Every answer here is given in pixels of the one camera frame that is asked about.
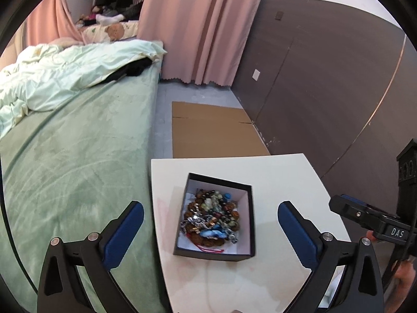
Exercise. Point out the green bed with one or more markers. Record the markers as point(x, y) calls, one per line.
point(81, 169)

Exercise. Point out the pile of beaded jewelry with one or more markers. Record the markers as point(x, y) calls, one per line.
point(208, 212)

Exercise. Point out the white wall plate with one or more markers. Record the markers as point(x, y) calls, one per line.
point(256, 74)

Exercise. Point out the person's right hand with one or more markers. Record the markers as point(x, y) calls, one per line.
point(407, 277)

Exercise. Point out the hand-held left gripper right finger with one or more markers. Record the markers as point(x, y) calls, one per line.
point(298, 234)

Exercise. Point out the pink curtain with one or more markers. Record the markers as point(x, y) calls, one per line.
point(202, 22)
point(62, 16)

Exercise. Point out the black garment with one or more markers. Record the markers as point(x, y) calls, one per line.
point(136, 67)

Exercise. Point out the printed cream pillow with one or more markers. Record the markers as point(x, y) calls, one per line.
point(97, 32)

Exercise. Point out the pale green duvet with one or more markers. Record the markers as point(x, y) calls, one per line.
point(65, 68)

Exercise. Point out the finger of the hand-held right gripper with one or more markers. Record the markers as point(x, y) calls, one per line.
point(358, 215)

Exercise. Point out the black jewelry box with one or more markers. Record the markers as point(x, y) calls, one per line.
point(211, 257)

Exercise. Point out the brown cardboard sheet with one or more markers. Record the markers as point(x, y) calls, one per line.
point(211, 130)

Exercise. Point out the pile of dark clothes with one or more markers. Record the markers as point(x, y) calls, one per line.
point(127, 13)

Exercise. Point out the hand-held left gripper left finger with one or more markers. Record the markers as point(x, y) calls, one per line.
point(125, 231)

